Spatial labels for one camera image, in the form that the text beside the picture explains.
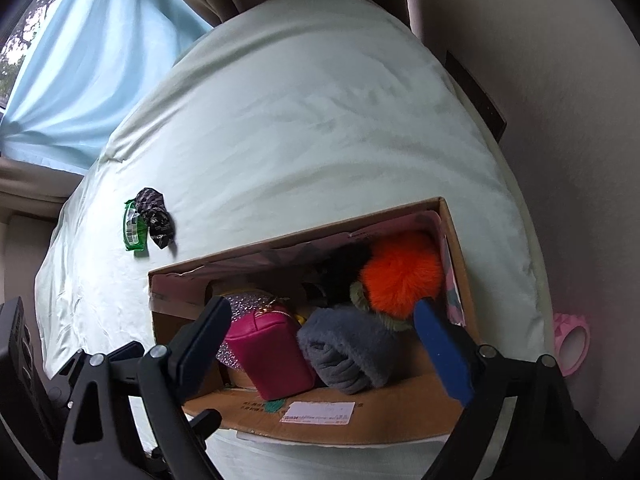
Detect grey socks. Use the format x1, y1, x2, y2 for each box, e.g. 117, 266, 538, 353
296, 305, 416, 395

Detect orange pompom hair tie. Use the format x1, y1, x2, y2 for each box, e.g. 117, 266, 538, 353
349, 230, 446, 332

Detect light blue hanging cloth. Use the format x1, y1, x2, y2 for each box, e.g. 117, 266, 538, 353
0, 0, 214, 177

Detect pink tape roll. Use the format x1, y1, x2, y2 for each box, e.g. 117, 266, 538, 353
552, 312, 592, 377

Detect green snack packet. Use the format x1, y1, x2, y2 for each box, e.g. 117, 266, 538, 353
123, 198, 150, 256

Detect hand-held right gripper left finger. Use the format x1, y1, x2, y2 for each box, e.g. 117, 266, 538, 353
57, 296, 233, 480

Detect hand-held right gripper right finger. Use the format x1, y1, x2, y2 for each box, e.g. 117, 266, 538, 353
414, 297, 588, 480

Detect bed with pale green sheet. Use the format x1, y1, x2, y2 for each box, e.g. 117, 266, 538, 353
34, 0, 557, 480

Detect round glitter compact mirror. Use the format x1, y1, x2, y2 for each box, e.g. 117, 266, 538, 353
215, 289, 307, 374

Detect window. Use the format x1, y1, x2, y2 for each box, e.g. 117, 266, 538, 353
0, 0, 85, 112

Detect cardboard box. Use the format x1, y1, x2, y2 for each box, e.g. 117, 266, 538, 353
147, 196, 481, 447

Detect dark fluffy scrunchie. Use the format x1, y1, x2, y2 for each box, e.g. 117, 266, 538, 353
312, 244, 374, 309

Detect black patterned scrunchie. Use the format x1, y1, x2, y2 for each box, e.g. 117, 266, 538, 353
134, 187, 177, 250

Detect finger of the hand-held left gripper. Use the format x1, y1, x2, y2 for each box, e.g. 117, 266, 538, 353
186, 409, 224, 456
50, 340, 146, 411

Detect pink zip pouch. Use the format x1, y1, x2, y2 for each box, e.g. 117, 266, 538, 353
223, 309, 326, 402

